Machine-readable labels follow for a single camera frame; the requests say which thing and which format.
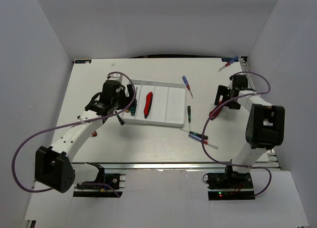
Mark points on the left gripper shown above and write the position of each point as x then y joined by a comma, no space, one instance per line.
127,100

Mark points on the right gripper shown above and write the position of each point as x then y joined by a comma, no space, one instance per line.
222,90

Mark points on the long green screwdriver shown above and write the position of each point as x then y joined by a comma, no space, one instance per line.
133,107

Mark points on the black green precision screwdriver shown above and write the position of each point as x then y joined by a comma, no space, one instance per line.
120,119
189,116
198,134

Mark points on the blue screwdriver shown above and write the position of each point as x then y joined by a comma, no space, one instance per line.
187,85
199,138

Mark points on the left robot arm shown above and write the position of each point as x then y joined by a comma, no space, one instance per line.
53,164

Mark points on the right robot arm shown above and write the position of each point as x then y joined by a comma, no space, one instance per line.
265,125

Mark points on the white compartment tray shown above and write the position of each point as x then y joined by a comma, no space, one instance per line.
168,105

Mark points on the blue screwdriver back corner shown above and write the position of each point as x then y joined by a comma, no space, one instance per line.
228,62

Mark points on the black green precision screwdriver front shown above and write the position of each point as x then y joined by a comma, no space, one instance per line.
198,134

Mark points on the blue screwdriver front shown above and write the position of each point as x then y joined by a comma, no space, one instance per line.
199,138

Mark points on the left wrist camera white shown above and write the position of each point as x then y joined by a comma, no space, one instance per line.
115,77

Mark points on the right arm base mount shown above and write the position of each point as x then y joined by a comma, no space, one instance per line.
223,187

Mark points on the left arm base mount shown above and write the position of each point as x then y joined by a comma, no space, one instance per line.
93,181

